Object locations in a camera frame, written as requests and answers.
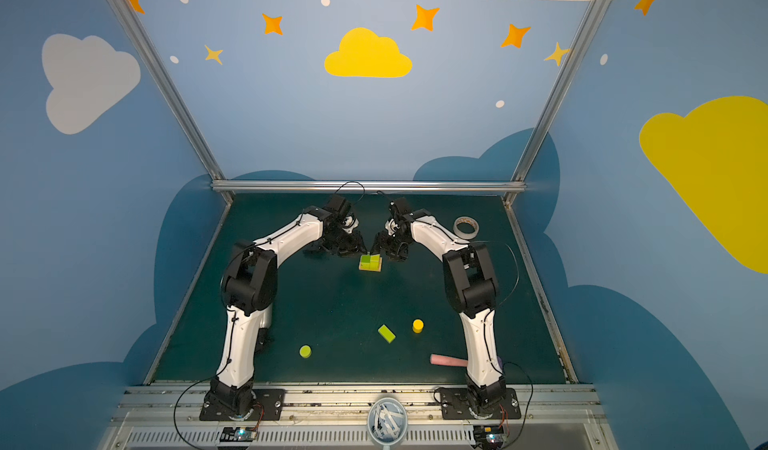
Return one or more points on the aluminium frame rear bar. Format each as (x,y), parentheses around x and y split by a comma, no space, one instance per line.
(355,186)

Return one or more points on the yellow cylinder block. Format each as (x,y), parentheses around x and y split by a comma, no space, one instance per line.
(417,326)

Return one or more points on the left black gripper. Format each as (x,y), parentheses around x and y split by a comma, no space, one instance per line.
(345,244)

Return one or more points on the round bowl with white pieces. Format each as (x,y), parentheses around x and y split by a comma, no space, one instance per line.
(387,422)

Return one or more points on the aluminium frame left post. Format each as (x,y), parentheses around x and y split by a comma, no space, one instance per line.
(137,34)

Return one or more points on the white tape roll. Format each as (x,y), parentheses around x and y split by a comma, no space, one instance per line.
(466,228)

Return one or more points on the right green circuit board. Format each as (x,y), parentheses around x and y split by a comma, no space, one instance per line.
(488,437)

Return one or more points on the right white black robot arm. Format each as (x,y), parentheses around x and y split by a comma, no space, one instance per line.
(471,288)

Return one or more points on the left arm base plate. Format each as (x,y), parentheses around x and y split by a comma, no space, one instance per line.
(270,405)

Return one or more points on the pink purple brush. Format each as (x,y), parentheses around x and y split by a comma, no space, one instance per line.
(448,361)

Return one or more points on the green circuit board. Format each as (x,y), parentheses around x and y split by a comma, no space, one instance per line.
(244,435)
(488,437)

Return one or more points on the aluminium frame post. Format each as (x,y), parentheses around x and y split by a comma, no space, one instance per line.
(137,34)
(580,44)

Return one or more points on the left green circuit board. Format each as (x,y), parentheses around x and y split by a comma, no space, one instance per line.
(244,435)

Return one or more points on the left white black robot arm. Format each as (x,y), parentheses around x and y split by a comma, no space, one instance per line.
(248,289)

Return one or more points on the silver metal bottle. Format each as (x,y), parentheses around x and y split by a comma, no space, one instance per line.
(264,325)

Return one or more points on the aluminium frame right post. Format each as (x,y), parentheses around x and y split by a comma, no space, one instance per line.
(580,44)

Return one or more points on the aluminium front rail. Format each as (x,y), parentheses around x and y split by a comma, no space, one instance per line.
(333,416)

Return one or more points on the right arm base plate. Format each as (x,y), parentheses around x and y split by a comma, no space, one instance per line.
(455,405)

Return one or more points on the green cylinder block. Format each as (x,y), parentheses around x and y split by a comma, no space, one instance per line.
(305,351)

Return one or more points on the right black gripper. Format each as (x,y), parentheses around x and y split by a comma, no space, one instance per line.
(391,246)

